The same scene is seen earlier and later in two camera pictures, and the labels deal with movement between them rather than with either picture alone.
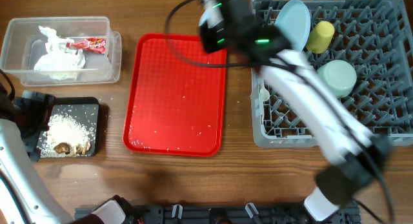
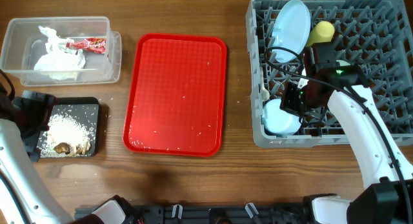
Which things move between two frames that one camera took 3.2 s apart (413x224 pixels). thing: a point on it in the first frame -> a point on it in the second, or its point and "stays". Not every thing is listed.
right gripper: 209,30 -> 288,104
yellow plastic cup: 321,37 stays
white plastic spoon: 264,93 stays
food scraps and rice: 66,137 stays
